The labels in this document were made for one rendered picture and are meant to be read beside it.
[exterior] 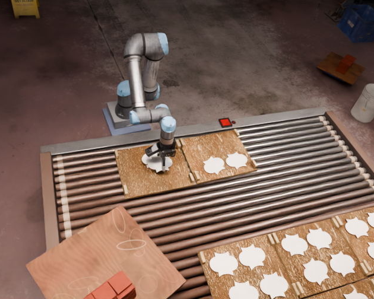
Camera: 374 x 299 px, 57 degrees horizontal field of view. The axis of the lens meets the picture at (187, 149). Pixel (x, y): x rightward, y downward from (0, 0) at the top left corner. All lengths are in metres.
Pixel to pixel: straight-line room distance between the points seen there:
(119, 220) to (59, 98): 2.37
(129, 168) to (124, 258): 0.60
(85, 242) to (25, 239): 1.30
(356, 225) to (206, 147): 0.99
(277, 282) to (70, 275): 0.98
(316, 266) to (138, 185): 1.04
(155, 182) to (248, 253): 0.65
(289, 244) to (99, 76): 2.95
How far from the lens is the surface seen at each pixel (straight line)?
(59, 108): 3.81
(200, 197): 2.00
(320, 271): 1.99
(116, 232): 1.73
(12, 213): 3.11
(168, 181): 2.02
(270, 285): 1.85
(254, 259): 1.87
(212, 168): 2.11
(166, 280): 1.64
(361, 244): 2.20
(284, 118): 2.63
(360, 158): 2.63
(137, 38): 1.91
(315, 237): 2.07
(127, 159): 2.10
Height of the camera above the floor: 2.58
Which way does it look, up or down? 49 degrees down
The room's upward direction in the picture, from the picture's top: 12 degrees clockwise
